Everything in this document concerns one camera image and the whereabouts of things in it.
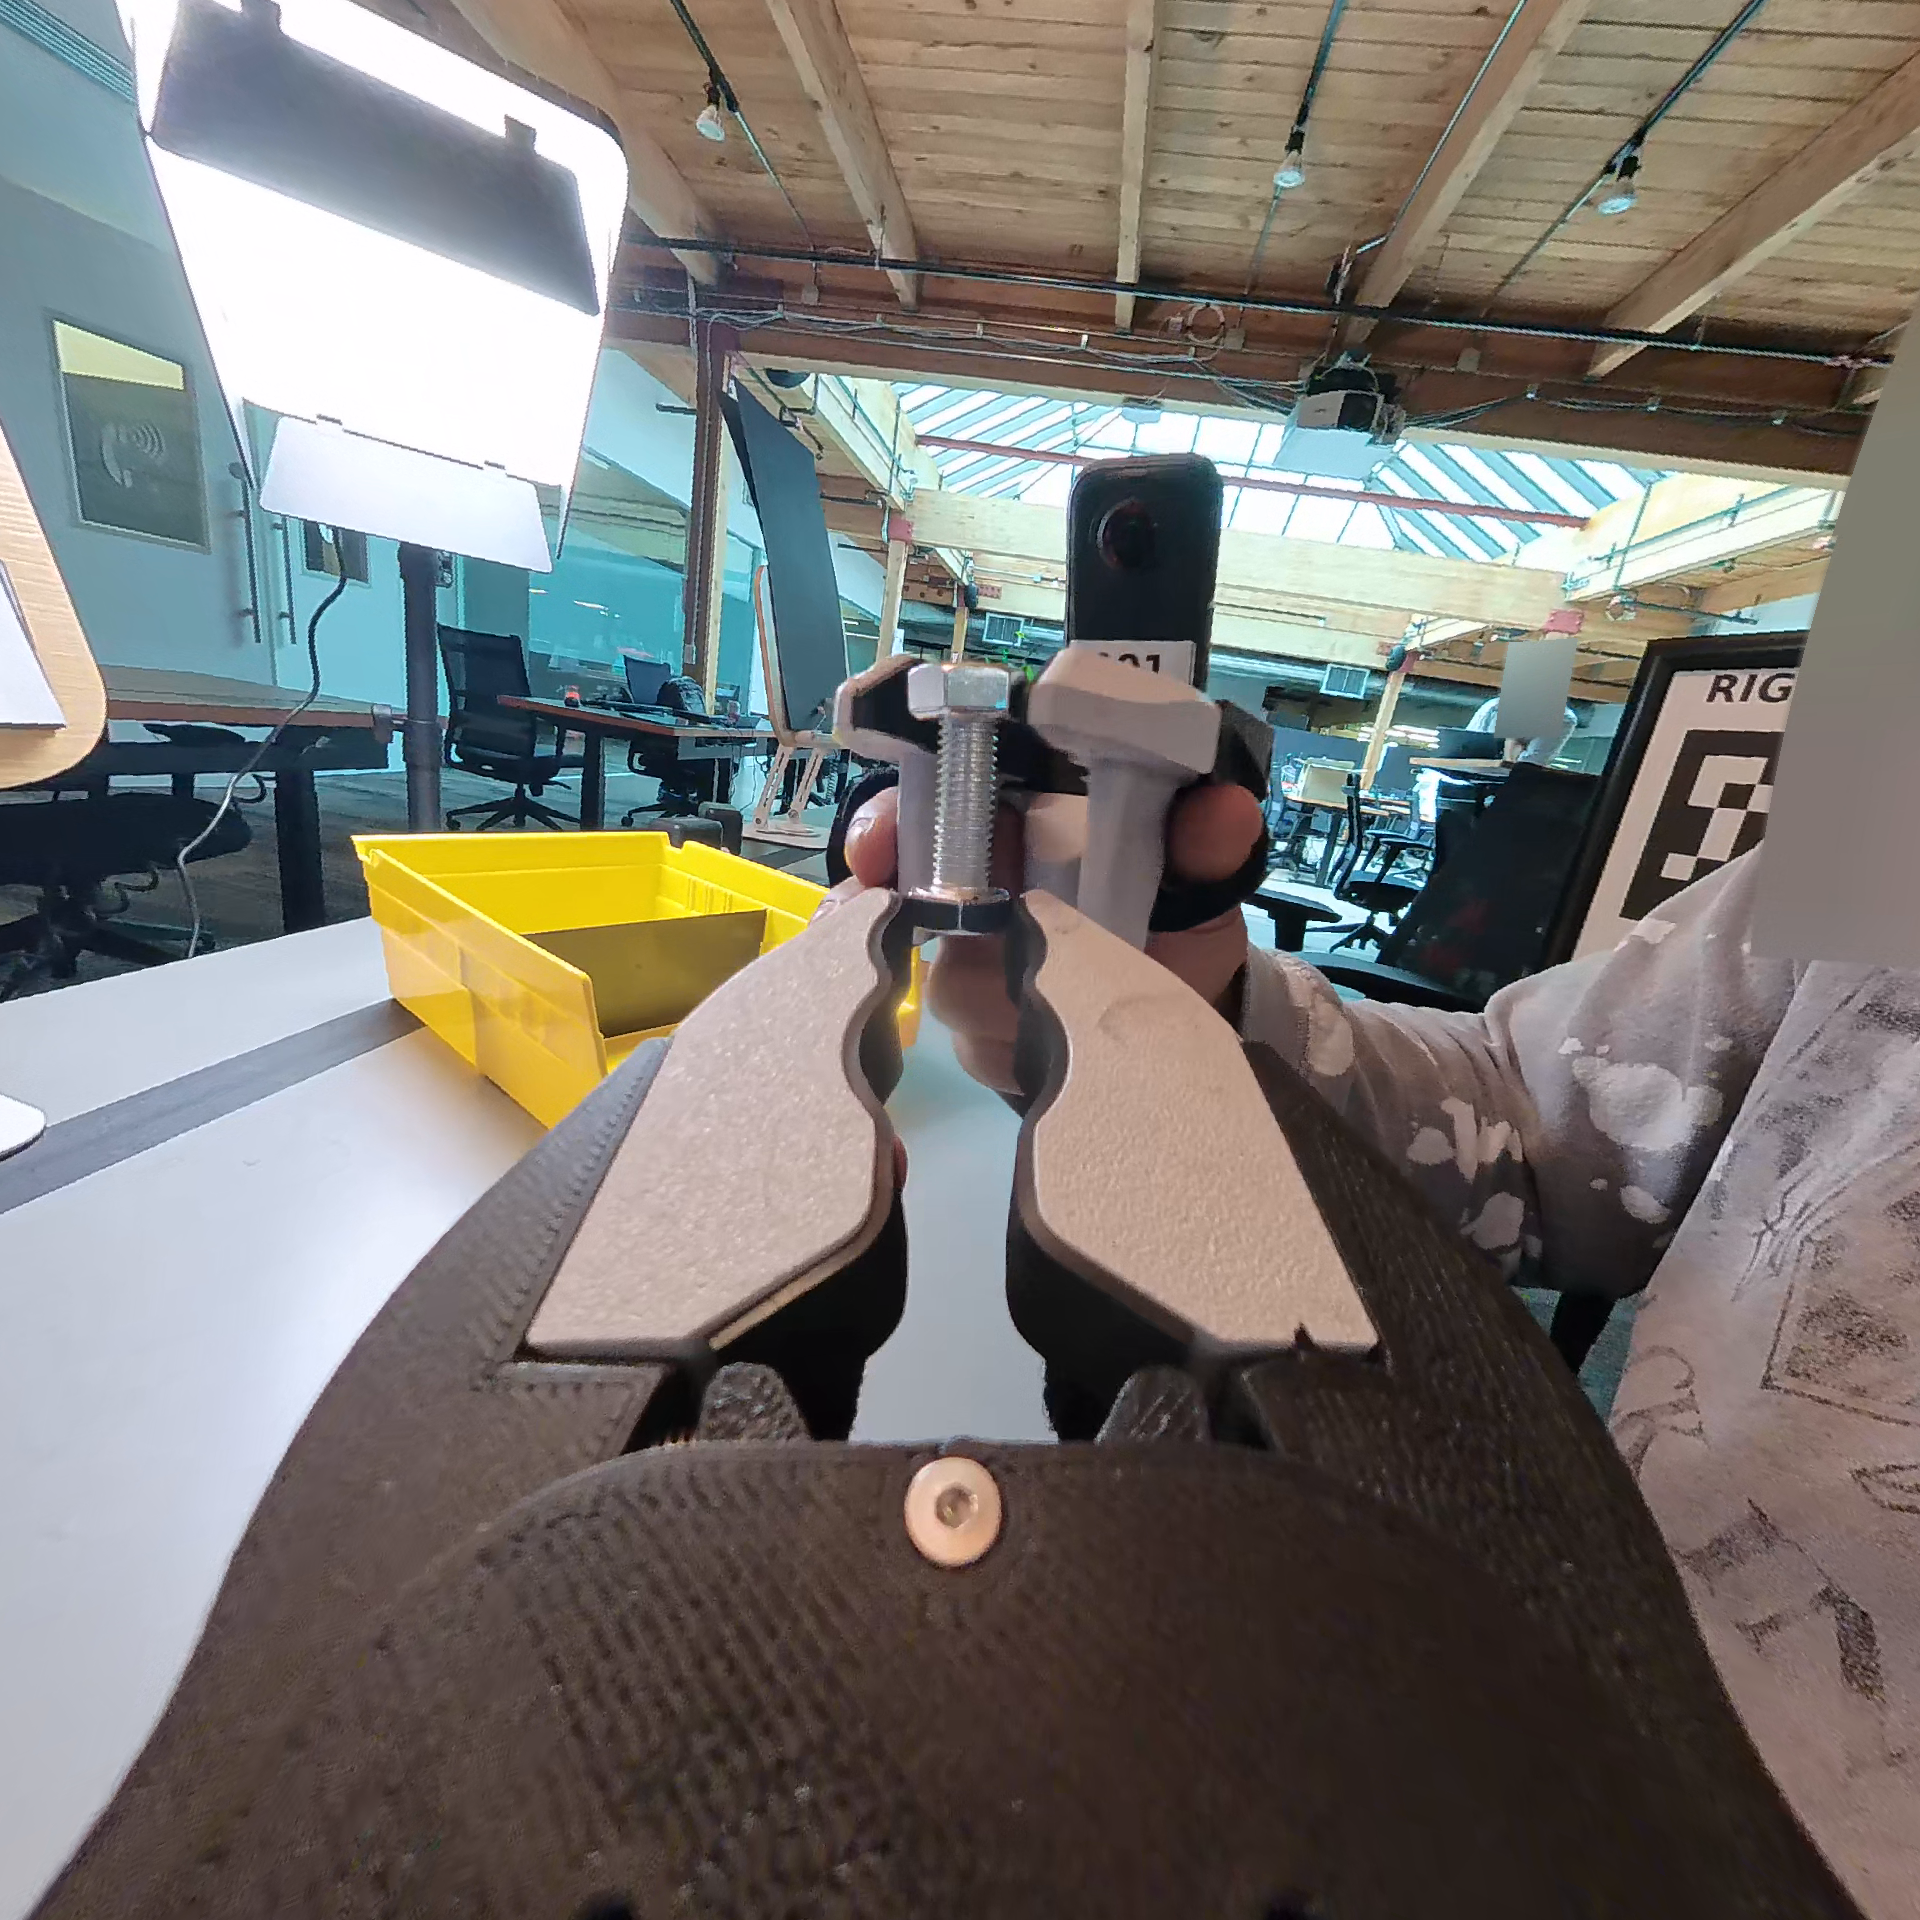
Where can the silver hex bolt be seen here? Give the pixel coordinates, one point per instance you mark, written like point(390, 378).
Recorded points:
point(961, 810)

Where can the grey ceiling box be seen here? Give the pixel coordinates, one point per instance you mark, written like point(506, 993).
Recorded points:
point(1341, 413)

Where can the black light stand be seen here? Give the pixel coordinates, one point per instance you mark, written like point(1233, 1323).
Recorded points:
point(422, 691)

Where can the black mesh office chair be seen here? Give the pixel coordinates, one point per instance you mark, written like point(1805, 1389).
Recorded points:
point(1484, 885)

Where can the white diffuser panel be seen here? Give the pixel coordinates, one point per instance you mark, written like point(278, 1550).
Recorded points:
point(405, 495)

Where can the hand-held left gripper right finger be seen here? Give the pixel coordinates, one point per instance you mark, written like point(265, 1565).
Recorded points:
point(1185, 1170)

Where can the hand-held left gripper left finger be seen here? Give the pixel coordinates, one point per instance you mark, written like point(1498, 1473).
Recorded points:
point(721, 1170)

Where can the dark wooden desk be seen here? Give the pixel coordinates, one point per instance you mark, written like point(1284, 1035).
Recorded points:
point(614, 710)
point(224, 694)

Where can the black bin divider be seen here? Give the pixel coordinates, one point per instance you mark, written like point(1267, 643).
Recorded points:
point(645, 968)

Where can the tall black panel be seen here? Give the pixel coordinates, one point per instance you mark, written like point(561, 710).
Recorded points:
point(796, 570)

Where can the wooden document board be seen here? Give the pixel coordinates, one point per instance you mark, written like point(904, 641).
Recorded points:
point(66, 674)

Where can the wooden panel stand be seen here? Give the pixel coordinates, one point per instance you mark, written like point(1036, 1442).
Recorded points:
point(764, 661)

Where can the person's right hand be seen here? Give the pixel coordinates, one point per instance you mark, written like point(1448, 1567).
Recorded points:
point(1206, 825)

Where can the grey wall sign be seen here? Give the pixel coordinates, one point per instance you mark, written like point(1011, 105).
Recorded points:
point(132, 435)

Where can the small black box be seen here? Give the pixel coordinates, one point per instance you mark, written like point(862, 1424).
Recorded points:
point(701, 827)

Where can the large yellow plastic bin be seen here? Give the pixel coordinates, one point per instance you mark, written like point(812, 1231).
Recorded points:
point(451, 960)

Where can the black light flag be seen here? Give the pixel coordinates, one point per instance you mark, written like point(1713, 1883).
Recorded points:
point(374, 166)

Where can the white track spotlight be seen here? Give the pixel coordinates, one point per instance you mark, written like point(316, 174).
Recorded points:
point(1617, 193)
point(708, 120)
point(1286, 167)

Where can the black white marker board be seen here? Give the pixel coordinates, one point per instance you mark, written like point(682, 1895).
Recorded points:
point(1642, 885)

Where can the person's right forearm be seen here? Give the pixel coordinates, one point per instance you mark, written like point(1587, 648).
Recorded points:
point(1499, 1079)

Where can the printed instruction sheet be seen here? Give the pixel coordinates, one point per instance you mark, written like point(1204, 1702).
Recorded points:
point(22, 661)

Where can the bright softbox light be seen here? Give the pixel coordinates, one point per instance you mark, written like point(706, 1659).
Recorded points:
point(388, 375)

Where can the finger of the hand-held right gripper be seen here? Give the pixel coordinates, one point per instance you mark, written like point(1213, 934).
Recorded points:
point(1125, 721)
point(878, 705)

